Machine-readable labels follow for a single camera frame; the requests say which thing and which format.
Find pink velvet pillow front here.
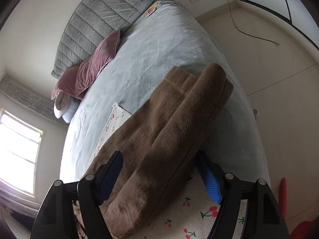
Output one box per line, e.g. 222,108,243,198
75,30,121,99

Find grey curtain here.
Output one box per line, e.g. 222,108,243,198
0,180,40,217
1,75,68,126

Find pink velvet pillow back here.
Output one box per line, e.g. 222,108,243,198
51,65,85,100

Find folded cream blanket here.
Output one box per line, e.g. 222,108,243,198
53,92,70,119

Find charging cable on floor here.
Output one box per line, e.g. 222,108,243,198
223,0,280,47

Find grey padded headboard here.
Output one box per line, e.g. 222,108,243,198
51,0,159,79

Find red plastic chair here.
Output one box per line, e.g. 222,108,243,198
279,177,319,239

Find right grey curtain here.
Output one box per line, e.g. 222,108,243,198
1,75,68,126

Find folded light blue blanket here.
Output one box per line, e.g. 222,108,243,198
62,97,81,123

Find cherry print blanket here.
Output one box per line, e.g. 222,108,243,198
89,103,247,239

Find pink velvet pillow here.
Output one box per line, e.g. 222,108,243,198
75,30,121,99
51,65,85,100

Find brown fur-collared jacket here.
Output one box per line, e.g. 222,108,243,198
87,63,233,238

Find window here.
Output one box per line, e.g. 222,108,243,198
1,109,43,197

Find hanging black clothes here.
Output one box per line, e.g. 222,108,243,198
10,210,35,231

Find small packet on bed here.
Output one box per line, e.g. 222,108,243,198
145,2,159,17

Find left grey curtain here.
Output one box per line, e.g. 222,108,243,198
0,180,40,217

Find bed with grey sheet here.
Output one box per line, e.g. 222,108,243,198
59,0,269,182

